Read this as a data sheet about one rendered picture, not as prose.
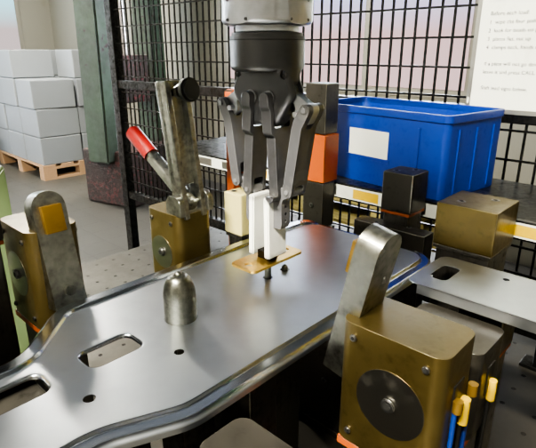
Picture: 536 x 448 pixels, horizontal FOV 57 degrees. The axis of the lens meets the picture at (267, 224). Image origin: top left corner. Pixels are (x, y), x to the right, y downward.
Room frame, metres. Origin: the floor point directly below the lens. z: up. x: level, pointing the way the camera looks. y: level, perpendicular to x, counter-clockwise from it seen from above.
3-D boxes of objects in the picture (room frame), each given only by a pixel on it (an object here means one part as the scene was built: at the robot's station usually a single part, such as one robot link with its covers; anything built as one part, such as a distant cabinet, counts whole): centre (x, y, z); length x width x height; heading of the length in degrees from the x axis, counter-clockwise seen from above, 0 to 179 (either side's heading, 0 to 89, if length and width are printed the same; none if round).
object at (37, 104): (5.66, 2.41, 0.63); 1.28 x 0.89 x 1.27; 45
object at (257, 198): (0.53, 0.01, 1.07); 0.03 x 0.01 x 0.07; 137
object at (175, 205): (0.60, 0.12, 1.06); 0.03 x 0.01 x 0.03; 47
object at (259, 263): (0.53, 0.00, 1.03); 0.08 x 0.04 x 0.01; 137
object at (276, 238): (0.52, -0.01, 1.07); 0.03 x 0.01 x 0.07; 137
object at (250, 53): (0.52, 0.00, 1.22); 0.08 x 0.07 x 0.09; 47
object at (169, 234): (0.65, 0.13, 0.87); 0.10 x 0.07 x 0.35; 47
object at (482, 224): (0.64, -0.28, 0.88); 0.08 x 0.08 x 0.36; 47
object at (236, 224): (0.67, 0.04, 0.88); 0.04 x 0.04 x 0.37; 47
